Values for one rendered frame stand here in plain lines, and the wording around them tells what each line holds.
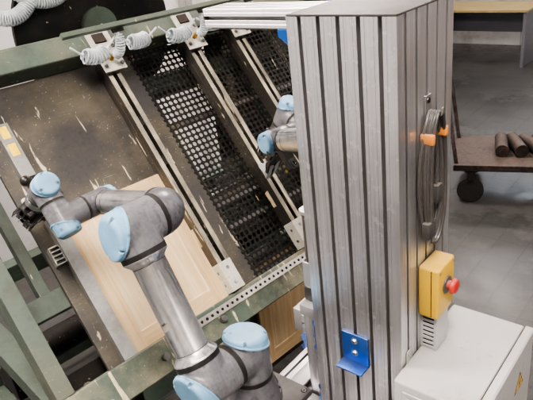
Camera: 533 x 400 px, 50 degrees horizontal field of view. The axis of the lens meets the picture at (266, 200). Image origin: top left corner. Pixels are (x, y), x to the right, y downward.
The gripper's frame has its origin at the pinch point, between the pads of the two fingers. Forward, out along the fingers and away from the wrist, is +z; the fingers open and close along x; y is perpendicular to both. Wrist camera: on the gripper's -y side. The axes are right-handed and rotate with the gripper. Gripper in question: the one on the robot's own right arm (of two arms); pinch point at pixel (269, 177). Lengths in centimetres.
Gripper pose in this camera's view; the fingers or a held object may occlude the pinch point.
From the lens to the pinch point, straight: 224.5
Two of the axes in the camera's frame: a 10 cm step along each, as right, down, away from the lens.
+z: -2.5, 7.1, 6.6
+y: -7.3, -5.8, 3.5
